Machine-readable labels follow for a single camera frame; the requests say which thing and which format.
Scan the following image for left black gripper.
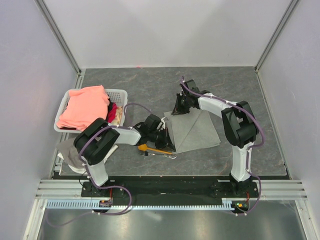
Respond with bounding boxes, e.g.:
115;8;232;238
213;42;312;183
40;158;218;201
148;127;176;152

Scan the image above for grey cloth napkin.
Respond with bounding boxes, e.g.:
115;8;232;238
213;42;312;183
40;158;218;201
164;108;221;154

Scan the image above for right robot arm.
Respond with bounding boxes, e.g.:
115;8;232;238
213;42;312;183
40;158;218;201
172;78;260;197

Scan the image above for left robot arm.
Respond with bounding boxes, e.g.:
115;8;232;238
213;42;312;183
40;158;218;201
73;114;176;197

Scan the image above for orange plastic spoon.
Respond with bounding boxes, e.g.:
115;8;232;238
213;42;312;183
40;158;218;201
138;144;173;155

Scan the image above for beige patterned cloth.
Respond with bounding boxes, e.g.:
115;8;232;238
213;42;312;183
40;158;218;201
110;106;123;125

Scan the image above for white plastic basket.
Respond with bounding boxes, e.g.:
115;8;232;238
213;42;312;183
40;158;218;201
53;88;128;134

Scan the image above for dark red cloth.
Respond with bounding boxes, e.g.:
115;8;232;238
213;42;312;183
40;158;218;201
106;102;118;123

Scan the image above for salmon pink folded cloth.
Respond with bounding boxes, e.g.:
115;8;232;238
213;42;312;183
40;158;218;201
56;85;110;132

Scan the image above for grey and white cloth pile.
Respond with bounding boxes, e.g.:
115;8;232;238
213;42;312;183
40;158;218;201
56;138;119;176

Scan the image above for clear-handled metal fork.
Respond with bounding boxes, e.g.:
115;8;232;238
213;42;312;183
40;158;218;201
138;150;177;160

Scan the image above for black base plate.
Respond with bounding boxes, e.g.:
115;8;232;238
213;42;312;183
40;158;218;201
81;175;259;198

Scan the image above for blue-grey cable duct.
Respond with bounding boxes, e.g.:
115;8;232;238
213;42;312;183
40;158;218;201
46;199;246;211

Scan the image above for right aluminium frame post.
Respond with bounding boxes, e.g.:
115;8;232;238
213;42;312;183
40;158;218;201
254;0;300;73

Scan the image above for aluminium frame post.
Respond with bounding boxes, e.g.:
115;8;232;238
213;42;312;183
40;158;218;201
34;0;82;75
254;0;300;73

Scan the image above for left aluminium frame post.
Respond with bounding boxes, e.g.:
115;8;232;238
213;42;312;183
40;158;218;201
34;0;82;75

